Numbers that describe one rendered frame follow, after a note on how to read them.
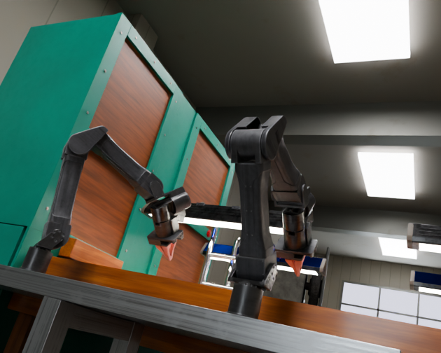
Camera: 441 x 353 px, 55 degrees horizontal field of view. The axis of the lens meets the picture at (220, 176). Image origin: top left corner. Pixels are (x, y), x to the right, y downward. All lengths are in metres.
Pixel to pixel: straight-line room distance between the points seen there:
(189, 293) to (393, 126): 3.45
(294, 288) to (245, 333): 5.48
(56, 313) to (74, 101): 1.04
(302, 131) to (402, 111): 0.97
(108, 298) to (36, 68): 1.41
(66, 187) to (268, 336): 0.78
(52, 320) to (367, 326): 0.65
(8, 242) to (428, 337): 1.27
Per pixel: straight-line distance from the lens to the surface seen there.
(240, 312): 0.86
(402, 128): 4.35
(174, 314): 0.72
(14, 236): 1.60
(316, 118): 4.55
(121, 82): 1.90
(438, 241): 1.38
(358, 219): 7.05
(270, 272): 0.89
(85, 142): 1.28
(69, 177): 1.26
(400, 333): 1.03
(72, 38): 2.03
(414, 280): 1.93
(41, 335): 0.88
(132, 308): 0.77
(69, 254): 1.62
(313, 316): 1.06
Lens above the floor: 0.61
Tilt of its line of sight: 22 degrees up
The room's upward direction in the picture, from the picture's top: 15 degrees clockwise
